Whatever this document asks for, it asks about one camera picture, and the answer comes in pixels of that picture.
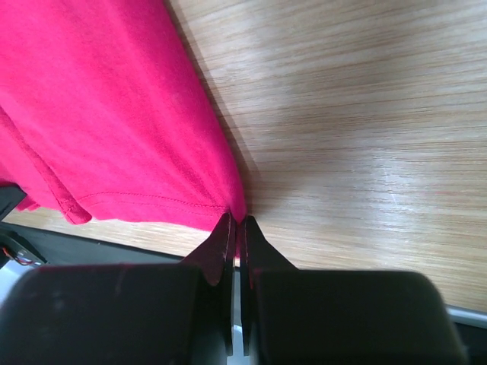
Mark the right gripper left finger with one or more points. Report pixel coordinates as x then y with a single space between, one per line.
179 313

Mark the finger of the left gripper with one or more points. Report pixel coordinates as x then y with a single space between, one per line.
10 198

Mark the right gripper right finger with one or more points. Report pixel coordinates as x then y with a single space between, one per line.
297 316

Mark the red t shirt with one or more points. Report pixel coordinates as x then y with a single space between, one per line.
103 116

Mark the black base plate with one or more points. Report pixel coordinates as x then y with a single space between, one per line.
43 247

